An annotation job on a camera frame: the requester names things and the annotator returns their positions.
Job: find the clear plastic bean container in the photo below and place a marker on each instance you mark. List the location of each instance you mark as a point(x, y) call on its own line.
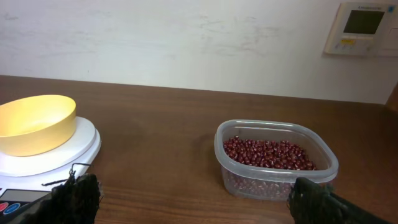
point(317, 150)

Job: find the white digital kitchen scale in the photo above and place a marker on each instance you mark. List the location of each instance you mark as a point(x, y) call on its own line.
point(26, 179)

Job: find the red adzuki beans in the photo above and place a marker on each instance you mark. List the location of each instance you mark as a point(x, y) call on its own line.
point(264, 154)

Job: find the yellow plastic bowl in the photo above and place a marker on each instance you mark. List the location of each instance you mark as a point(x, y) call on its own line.
point(36, 124)

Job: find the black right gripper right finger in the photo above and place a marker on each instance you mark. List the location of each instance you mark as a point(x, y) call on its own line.
point(311, 203)

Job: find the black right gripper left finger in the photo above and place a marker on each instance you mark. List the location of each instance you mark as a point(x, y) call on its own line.
point(74, 202)

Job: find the beige wall control panel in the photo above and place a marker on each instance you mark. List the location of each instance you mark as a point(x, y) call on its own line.
point(359, 28)

